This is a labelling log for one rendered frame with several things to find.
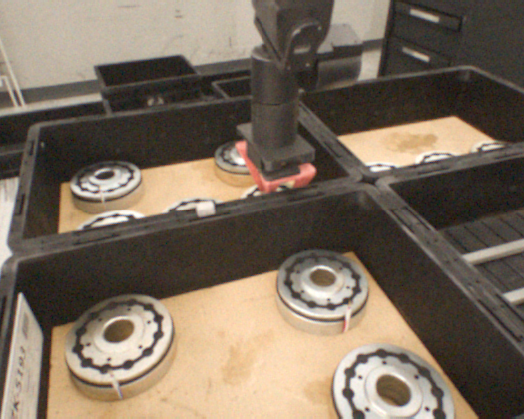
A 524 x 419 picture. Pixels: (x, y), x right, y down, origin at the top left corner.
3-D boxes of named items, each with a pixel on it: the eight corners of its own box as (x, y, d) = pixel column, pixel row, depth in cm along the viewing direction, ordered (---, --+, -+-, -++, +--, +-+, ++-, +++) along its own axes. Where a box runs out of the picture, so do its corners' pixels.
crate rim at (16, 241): (12, 270, 42) (3, 253, 41) (35, 138, 64) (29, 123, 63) (365, 196, 52) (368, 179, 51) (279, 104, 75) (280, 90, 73)
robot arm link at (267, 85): (242, 38, 47) (262, 53, 43) (296, 31, 49) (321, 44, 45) (244, 98, 51) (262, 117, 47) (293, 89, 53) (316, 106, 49)
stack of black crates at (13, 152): (30, 270, 148) (-25, 159, 120) (29, 221, 170) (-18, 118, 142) (145, 238, 161) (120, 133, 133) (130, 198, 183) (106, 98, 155)
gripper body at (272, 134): (279, 129, 58) (280, 76, 54) (315, 164, 51) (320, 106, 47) (236, 138, 56) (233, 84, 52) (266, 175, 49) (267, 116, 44)
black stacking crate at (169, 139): (45, 329, 48) (7, 256, 41) (55, 190, 70) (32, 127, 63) (353, 251, 58) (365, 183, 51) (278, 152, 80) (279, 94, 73)
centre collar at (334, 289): (312, 302, 45) (313, 298, 44) (292, 271, 48) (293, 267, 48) (353, 289, 46) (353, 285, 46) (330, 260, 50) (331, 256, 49)
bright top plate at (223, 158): (225, 178, 65) (225, 174, 64) (208, 148, 72) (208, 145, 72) (284, 165, 68) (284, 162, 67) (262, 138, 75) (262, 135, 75)
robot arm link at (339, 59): (258, -33, 41) (293, 25, 38) (357, -40, 45) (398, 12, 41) (243, 66, 51) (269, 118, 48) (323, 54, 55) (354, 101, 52)
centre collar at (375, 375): (380, 429, 34) (382, 425, 34) (353, 375, 38) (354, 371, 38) (434, 413, 35) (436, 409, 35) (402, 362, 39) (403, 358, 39)
